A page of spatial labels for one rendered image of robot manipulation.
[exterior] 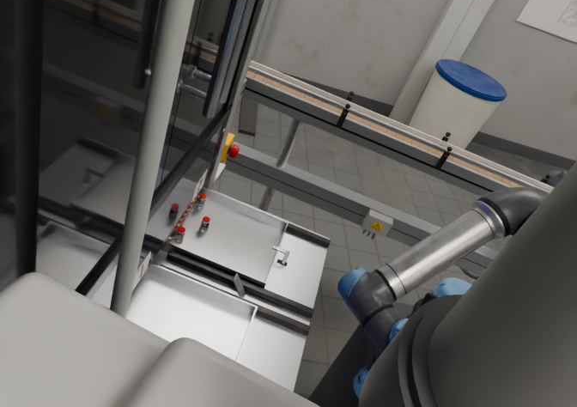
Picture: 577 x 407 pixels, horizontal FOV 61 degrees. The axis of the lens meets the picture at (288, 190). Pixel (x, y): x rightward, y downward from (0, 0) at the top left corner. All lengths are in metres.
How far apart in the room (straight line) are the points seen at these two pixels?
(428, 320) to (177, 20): 0.36
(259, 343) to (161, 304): 0.25
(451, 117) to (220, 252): 2.96
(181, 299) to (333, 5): 3.26
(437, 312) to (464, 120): 3.92
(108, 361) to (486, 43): 4.39
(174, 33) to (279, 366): 0.88
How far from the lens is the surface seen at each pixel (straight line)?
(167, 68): 0.48
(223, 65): 0.76
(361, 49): 4.32
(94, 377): 0.34
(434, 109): 4.08
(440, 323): 0.16
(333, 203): 2.36
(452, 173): 2.22
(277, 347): 1.22
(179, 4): 0.46
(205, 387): 0.30
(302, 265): 1.42
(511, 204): 1.10
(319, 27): 4.20
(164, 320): 1.19
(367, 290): 1.01
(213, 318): 1.21
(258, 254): 1.39
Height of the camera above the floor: 1.84
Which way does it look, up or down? 36 degrees down
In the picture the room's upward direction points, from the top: 23 degrees clockwise
